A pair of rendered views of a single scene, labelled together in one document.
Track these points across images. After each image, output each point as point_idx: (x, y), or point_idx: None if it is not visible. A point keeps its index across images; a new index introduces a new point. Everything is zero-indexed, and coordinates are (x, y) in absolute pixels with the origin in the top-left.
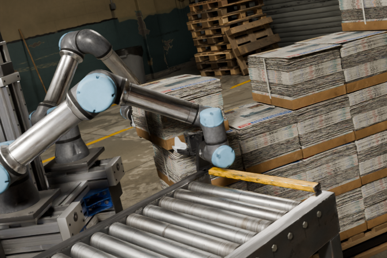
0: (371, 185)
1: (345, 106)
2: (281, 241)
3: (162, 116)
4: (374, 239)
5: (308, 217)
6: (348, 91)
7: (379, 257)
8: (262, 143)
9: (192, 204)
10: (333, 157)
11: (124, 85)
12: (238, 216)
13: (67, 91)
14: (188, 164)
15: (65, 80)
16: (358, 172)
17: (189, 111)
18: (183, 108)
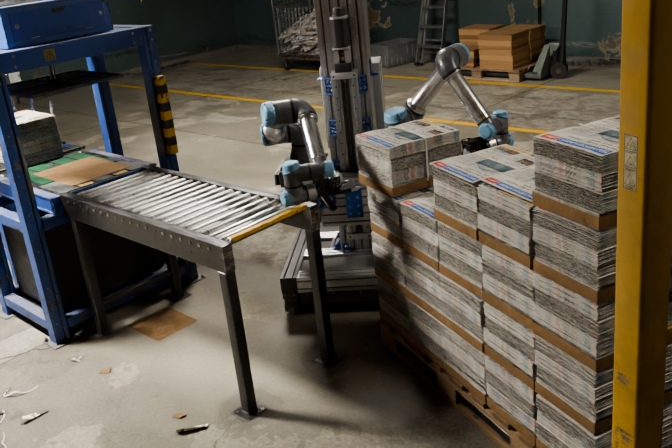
0: (494, 364)
1: (477, 254)
2: (185, 240)
3: (358, 153)
4: (498, 426)
5: (202, 244)
6: (479, 240)
7: (485, 442)
8: (414, 229)
9: (251, 209)
10: (460, 296)
11: (299, 116)
12: (218, 223)
13: (427, 97)
14: (372, 203)
15: (426, 87)
16: (482, 336)
17: (309, 157)
18: (308, 152)
